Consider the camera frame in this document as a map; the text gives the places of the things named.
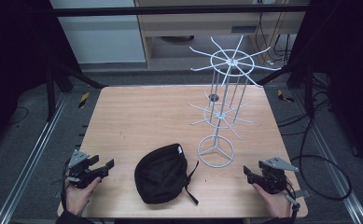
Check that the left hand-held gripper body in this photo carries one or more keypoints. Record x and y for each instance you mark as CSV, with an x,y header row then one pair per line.
x,y
80,174

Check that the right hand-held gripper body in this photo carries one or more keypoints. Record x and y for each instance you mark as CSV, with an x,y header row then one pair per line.
x,y
274,177

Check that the person's left hand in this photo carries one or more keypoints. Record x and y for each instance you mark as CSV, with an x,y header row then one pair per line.
x,y
77,196

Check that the person's right hand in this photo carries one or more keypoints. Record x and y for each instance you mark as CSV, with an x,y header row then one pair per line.
x,y
275,203

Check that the yellow black tape marker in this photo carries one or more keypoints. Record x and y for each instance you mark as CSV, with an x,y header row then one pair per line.
x,y
83,100
284,96

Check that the black metal stand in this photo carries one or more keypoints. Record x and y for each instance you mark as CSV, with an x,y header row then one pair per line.
x,y
308,90
50,93

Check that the white cabinet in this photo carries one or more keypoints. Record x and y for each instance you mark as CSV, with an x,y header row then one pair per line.
x,y
101,37

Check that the dark curtain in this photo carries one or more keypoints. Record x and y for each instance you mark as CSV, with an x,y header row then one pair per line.
x,y
14,62
347,62

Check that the wooden desk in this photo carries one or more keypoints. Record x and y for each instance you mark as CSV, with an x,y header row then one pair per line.
x,y
201,25

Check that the aluminium floor rail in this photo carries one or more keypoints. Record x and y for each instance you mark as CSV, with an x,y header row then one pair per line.
x,y
334,168
30,161

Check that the black frame crossbar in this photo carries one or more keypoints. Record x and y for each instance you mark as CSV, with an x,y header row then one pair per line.
x,y
176,11

